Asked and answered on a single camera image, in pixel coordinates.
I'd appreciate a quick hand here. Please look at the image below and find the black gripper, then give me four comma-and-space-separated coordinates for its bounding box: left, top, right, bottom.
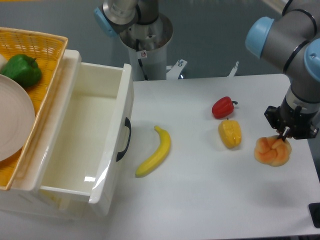
264, 99, 319, 142

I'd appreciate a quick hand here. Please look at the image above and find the round knotted bread roll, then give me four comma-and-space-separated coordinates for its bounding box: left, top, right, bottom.
254, 136, 292, 167

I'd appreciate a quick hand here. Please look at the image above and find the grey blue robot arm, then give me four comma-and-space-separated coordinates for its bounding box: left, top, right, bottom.
94, 0, 320, 140

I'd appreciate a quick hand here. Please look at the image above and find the white upper drawer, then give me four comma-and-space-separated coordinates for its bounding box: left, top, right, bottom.
37, 62, 136, 205

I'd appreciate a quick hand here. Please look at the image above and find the white drawer cabinet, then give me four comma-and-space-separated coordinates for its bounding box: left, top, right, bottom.
0, 49, 136, 221

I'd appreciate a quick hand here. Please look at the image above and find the yellow bell pepper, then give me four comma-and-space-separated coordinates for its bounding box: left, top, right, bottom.
218, 118, 242, 149

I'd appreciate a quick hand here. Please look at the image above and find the red bell pepper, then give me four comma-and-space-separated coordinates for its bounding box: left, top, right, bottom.
211, 96, 238, 119

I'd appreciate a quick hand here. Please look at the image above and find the black corner device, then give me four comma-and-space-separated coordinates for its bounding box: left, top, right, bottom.
308, 202, 320, 229

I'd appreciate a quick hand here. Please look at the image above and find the yellow banana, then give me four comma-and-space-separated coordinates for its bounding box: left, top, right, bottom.
135, 125, 172, 178

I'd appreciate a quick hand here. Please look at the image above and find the yellow woven basket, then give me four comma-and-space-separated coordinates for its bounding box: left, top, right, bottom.
0, 27, 68, 191

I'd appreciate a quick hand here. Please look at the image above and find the green bell pepper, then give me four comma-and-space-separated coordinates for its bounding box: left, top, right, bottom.
0, 54, 42, 88

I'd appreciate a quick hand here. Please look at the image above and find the pale pink plate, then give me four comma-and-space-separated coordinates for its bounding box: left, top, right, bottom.
0, 75, 35, 161

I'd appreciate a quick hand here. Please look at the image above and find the white object in basket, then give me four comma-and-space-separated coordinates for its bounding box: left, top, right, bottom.
0, 54, 8, 72

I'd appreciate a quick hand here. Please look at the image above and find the white table bracket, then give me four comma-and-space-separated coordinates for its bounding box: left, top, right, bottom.
166, 59, 188, 81

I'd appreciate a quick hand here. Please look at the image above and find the black drawer handle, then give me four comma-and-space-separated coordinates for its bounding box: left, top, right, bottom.
116, 117, 132, 162

